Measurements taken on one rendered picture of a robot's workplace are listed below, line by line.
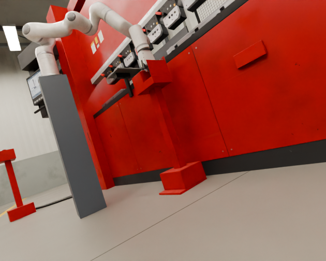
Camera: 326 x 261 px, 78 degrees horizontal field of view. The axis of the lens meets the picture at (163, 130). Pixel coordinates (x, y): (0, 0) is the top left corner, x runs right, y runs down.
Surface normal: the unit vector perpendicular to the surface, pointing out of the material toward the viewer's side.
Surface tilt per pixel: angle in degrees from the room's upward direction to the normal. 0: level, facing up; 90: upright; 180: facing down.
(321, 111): 90
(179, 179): 90
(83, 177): 90
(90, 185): 90
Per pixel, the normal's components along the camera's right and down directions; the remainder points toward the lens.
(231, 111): -0.71, 0.19
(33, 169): 0.47, -0.21
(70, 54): 0.63, -0.25
